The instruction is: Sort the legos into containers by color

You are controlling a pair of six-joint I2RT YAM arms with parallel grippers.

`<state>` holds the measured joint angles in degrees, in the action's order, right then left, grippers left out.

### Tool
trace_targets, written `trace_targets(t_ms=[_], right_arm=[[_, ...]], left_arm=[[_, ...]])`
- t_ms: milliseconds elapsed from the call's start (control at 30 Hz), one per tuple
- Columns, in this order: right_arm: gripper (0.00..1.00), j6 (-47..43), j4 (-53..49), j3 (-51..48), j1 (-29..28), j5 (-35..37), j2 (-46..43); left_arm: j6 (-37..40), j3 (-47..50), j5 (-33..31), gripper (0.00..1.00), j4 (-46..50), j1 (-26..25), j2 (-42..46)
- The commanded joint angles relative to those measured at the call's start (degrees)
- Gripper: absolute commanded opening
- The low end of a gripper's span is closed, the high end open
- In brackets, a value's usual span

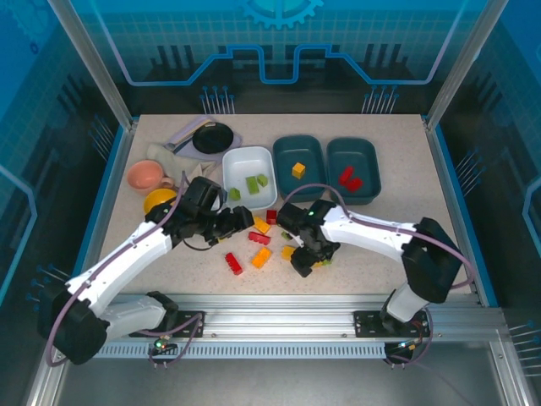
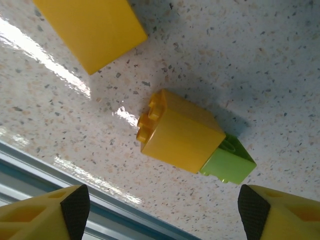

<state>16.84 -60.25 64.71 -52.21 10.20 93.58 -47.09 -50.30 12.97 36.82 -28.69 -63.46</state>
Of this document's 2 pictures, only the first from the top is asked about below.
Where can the beige wooden utensil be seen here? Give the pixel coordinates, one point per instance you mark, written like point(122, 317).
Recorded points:
point(192, 132)

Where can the beige cloth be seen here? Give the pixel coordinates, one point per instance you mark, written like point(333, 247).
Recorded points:
point(169, 158)

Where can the orange long lego brick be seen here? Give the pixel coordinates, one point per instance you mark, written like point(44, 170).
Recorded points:
point(261, 225)
point(261, 257)

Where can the green long lego brick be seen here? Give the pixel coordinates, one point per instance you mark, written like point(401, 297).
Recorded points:
point(252, 185)
point(286, 235)

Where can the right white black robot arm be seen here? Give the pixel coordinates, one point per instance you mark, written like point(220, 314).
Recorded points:
point(372, 232)

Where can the red small lego brick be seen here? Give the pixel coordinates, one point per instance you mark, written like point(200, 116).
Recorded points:
point(271, 216)

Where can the yellow bowl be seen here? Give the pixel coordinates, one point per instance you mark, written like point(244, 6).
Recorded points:
point(158, 199)

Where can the aluminium corner post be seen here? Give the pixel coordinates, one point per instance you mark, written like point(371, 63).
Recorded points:
point(93, 63)
point(465, 63)

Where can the black round pan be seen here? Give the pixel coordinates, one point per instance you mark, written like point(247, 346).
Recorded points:
point(212, 138)

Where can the aluminium mounting rail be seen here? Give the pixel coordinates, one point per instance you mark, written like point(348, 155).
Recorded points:
point(279, 315)

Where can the orange square lego brick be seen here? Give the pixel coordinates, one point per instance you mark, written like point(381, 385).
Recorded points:
point(287, 252)
point(298, 170)

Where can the red long lego brick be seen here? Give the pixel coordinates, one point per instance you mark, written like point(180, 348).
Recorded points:
point(259, 238)
point(354, 184)
point(233, 263)

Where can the green square lego brick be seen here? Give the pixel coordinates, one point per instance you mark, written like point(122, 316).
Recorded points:
point(325, 263)
point(235, 194)
point(263, 180)

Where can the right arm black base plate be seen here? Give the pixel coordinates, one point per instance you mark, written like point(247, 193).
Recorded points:
point(367, 323)

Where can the purple tray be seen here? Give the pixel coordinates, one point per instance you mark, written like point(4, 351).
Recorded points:
point(182, 131)

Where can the small connector with green light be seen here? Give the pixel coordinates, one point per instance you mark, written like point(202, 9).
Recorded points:
point(162, 344)
point(408, 345)

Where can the grey spoon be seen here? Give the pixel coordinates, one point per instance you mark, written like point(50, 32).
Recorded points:
point(170, 147)

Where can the white rectangular container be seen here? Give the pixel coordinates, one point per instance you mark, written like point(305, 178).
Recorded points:
point(249, 162)

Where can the pink cup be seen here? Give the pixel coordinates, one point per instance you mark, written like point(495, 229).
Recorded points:
point(144, 175)

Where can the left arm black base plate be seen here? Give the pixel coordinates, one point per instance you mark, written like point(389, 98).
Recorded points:
point(190, 323)

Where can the teal rectangular container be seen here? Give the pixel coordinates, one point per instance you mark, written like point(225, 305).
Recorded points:
point(296, 148)
point(355, 152)

